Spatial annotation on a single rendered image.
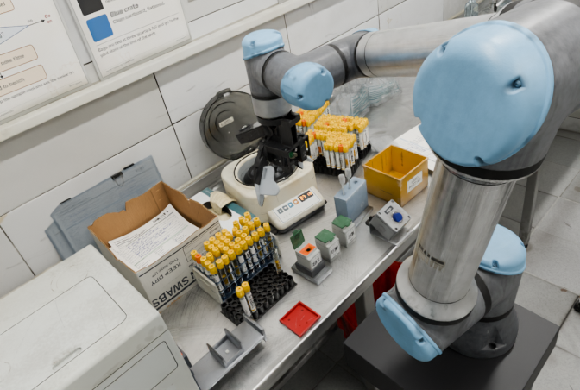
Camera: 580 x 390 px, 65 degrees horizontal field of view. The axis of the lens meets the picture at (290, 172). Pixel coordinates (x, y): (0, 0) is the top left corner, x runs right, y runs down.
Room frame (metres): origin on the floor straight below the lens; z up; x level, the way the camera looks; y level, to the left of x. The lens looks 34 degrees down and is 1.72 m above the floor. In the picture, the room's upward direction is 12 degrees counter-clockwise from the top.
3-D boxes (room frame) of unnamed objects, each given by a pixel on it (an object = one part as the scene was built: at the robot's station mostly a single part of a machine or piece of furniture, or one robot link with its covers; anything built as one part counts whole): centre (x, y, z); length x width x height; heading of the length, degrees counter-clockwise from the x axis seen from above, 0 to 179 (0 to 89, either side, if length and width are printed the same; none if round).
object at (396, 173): (1.06, -0.30, 0.93); 0.13 x 0.13 x 0.10; 35
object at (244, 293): (0.75, 0.14, 0.93); 0.17 x 0.09 x 0.11; 128
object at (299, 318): (0.67, 0.05, 0.88); 0.07 x 0.07 x 0.01; 38
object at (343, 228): (0.89, -0.11, 0.91); 0.05 x 0.04 x 0.07; 38
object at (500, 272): (0.51, -0.29, 1.11); 0.13 x 0.12 x 0.14; 117
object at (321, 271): (0.80, 0.00, 0.89); 0.09 x 0.05 x 0.04; 40
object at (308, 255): (0.80, 0.00, 0.92); 0.05 x 0.04 x 0.06; 40
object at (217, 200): (1.05, 0.22, 0.92); 0.24 x 0.12 x 0.10; 38
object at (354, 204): (0.98, -0.15, 0.93); 0.10 x 0.07 x 0.10; 134
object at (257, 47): (0.80, 0.00, 1.43); 0.09 x 0.08 x 0.11; 27
